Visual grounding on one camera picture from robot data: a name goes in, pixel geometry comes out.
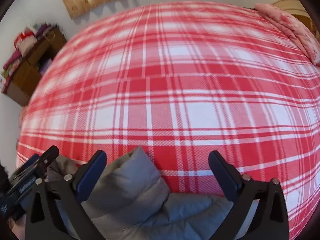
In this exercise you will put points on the red white plaid bed sheet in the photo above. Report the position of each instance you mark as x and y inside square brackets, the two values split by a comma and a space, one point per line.
[182, 79]

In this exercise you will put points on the pink folded blanket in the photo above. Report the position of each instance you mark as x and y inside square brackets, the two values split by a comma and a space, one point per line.
[295, 30]

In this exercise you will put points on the wooden bed headboard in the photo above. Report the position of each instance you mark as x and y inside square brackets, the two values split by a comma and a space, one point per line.
[295, 8]

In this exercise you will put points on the grey puffer jacket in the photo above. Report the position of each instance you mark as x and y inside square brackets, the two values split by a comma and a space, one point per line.
[131, 200]

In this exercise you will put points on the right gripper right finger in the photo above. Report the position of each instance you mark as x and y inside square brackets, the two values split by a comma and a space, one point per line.
[259, 209]

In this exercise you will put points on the brown wooden cabinet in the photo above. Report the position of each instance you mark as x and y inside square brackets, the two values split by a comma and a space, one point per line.
[26, 76]

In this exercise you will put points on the pile of clothes on cabinet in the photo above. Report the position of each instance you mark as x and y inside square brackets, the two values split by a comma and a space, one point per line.
[23, 43]

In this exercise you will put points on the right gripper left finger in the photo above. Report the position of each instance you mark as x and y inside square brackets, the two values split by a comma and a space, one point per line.
[43, 217]

